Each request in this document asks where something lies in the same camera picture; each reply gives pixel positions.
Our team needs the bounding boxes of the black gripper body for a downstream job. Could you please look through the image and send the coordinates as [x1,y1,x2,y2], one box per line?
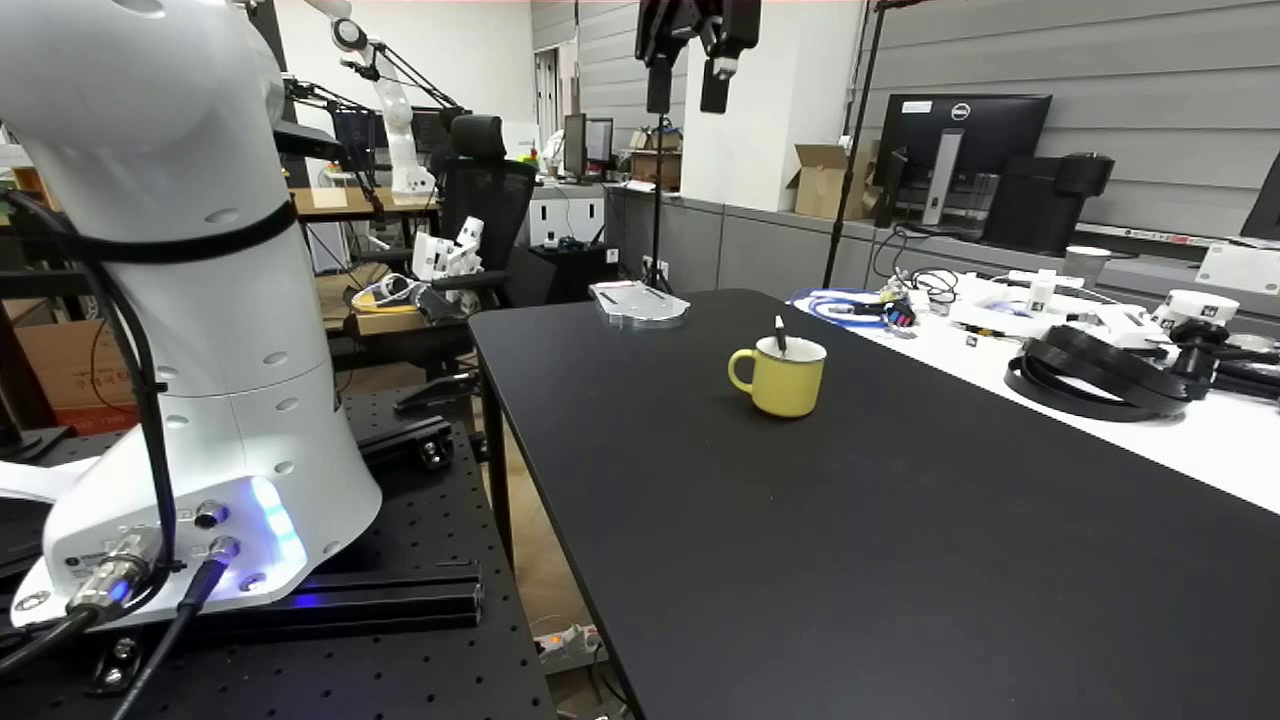
[631,0,764,74]

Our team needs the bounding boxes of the thin black stand pole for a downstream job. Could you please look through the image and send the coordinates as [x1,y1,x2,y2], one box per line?
[645,108,672,293]

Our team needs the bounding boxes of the black office chair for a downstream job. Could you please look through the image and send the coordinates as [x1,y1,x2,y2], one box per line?
[395,117,597,422]

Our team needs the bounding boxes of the black Dell monitor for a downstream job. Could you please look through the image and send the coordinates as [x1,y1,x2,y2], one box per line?
[874,92,1056,245]

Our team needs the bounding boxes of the blue and white clutter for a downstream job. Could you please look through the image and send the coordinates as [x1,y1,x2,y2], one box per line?
[796,285,923,333]

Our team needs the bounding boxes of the white machine part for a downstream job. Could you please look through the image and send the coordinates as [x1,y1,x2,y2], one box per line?
[409,213,490,285]

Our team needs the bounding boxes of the yellow ceramic mug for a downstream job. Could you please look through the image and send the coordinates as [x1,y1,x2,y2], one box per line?
[723,333,833,426]

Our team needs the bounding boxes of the wooden desk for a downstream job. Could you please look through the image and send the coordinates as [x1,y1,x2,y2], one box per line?
[288,184,445,226]

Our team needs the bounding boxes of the black box-shaped computer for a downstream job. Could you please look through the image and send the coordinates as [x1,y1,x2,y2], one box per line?
[984,154,1115,262]

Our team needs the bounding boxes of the white papers pile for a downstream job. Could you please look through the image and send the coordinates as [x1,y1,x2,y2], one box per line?
[923,266,1166,344]

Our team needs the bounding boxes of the small white device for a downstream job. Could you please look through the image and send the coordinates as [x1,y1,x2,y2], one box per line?
[1154,285,1244,335]

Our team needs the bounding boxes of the white flat box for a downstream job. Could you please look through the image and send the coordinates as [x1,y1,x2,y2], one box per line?
[1193,236,1280,299]

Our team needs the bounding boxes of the black power adapter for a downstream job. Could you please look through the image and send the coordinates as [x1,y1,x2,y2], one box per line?
[1174,316,1280,399]

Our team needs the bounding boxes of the black perforated breadboard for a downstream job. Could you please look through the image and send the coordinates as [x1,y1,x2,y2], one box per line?
[0,383,559,720]

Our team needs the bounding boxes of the brown cardboard carton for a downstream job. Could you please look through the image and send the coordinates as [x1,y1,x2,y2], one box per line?
[10,316,140,422]

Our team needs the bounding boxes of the coiled black cable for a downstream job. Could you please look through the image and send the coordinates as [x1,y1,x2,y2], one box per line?
[1003,322,1201,426]

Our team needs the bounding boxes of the black aluminium rail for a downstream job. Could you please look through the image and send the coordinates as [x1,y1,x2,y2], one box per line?
[171,574,483,642]

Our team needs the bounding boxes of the thick black base cable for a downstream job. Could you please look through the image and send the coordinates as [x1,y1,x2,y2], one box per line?
[0,184,185,657]

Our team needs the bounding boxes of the thin black base cable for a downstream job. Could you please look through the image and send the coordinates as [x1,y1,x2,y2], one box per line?
[111,557,234,720]

